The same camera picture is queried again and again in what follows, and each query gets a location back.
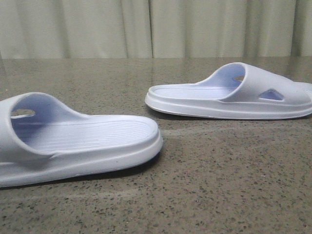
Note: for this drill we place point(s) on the light blue slipper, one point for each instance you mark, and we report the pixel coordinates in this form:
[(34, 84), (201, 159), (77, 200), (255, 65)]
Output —
[(42, 139), (235, 91)]

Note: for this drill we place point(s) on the pale green curtain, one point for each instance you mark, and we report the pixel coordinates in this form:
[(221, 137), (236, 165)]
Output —
[(52, 29)]

